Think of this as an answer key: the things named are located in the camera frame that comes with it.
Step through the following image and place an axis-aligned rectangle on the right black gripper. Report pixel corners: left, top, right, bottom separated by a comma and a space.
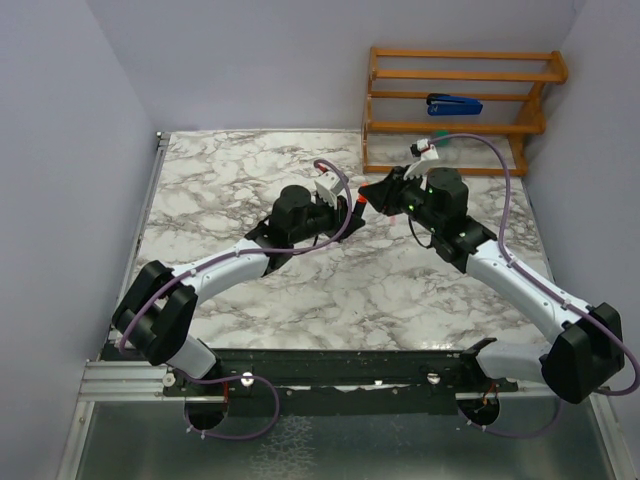
361, 165, 442, 234

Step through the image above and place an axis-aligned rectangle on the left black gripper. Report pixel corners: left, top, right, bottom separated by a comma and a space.
290, 190, 364, 244

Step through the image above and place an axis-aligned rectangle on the orange black highlighter pen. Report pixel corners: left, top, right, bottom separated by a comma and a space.
353, 195, 367, 218

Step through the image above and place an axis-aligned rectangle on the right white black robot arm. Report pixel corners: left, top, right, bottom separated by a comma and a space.
359, 167, 624, 404

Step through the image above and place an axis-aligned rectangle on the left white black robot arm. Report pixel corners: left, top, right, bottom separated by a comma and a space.
111, 185, 366, 395

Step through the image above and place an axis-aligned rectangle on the blue stapler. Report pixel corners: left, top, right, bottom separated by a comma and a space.
426, 93, 484, 116

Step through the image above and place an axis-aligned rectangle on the wooden shelf rack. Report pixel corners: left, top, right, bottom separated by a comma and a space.
361, 46, 569, 177

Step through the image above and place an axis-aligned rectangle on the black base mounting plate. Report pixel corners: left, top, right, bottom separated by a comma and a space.
160, 349, 517, 422

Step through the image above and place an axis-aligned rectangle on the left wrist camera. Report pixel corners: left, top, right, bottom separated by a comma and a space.
314, 170, 349, 210

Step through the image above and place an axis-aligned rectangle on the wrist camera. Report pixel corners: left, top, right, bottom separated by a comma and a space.
314, 170, 349, 210
404, 138, 439, 180

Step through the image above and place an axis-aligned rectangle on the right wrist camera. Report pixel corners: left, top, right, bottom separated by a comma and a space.
404, 138, 439, 180

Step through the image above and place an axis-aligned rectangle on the aluminium rail frame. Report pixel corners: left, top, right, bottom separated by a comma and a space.
54, 130, 621, 480

